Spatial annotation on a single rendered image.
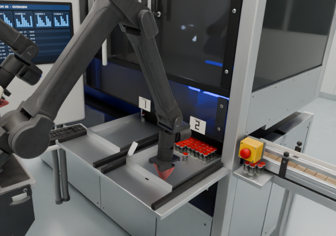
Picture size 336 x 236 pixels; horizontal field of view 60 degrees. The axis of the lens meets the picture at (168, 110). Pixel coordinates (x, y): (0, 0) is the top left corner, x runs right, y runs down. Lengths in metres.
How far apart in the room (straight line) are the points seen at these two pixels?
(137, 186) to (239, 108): 0.48
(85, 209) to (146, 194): 1.38
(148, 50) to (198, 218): 0.94
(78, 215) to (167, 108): 1.60
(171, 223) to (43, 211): 1.13
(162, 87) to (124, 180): 0.43
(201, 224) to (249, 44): 0.88
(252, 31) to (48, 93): 0.70
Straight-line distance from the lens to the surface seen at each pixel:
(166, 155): 1.03
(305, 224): 2.58
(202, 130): 1.27
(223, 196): 1.34
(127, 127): 1.56
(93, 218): 2.34
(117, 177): 1.17
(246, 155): 1.15
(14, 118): 0.72
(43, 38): 1.66
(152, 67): 0.83
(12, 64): 1.11
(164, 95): 0.90
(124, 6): 0.72
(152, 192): 1.09
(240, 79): 1.12
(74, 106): 1.82
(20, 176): 0.95
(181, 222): 1.62
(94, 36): 0.70
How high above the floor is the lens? 1.54
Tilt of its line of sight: 21 degrees down
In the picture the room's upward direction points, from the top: 3 degrees clockwise
